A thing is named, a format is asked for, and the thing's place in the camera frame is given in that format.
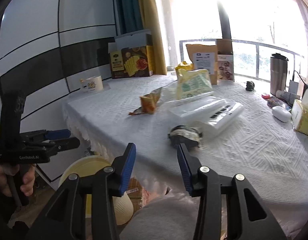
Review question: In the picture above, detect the brown snack wrapper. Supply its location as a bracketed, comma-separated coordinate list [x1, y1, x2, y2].
[129, 88, 162, 116]

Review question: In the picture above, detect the white socks package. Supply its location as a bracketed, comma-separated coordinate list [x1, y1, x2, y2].
[169, 96, 244, 138]

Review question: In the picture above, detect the clear plastic bag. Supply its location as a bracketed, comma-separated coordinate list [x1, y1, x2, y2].
[158, 81, 178, 105]

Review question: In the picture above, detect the yellow green printed bag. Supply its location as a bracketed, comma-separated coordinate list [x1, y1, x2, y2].
[176, 69, 213, 100]

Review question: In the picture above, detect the cream plastic trash bin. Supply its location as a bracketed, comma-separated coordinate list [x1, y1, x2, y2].
[58, 155, 134, 226]

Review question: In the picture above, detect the person's left hand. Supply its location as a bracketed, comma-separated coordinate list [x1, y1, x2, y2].
[0, 164, 36, 197]

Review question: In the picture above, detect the white cartoon mug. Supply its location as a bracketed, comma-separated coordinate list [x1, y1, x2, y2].
[80, 76, 103, 93]

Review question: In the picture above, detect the orange cardboard box under table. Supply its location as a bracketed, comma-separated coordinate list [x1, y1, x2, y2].
[126, 178, 158, 212]

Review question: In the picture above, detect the white lace tablecloth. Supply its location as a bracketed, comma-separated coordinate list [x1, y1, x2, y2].
[63, 76, 308, 235]

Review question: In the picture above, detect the white earbuds case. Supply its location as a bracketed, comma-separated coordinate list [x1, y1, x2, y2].
[272, 106, 291, 123]

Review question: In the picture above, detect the dark snack cracker box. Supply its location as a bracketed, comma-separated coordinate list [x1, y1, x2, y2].
[108, 29, 155, 79]

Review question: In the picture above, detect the yellow tissue box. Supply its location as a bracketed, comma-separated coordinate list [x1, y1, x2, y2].
[291, 89, 308, 136]

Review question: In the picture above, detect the colourful holographic small box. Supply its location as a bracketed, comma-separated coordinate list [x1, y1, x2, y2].
[266, 97, 292, 111]

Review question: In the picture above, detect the red round lid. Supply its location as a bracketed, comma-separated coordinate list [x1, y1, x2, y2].
[262, 93, 271, 100]

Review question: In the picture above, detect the white tube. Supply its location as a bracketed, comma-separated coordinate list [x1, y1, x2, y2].
[276, 90, 300, 105]

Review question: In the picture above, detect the small dark figurine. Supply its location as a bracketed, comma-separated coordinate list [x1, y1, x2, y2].
[246, 81, 255, 92]

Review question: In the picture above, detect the white power adapter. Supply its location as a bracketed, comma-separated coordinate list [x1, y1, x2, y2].
[288, 80, 298, 94]

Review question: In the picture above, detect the small photo printed carton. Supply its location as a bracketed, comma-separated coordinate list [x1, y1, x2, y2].
[216, 39, 234, 81]

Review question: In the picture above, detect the steel thermos tumbler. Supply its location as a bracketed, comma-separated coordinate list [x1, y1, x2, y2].
[270, 53, 289, 95]

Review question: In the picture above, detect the left yellow curtain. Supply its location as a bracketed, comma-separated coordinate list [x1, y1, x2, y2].
[138, 0, 167, 75]

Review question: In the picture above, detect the kraft paper pouch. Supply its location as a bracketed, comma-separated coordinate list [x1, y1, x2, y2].
[185, 44, 218, 85]

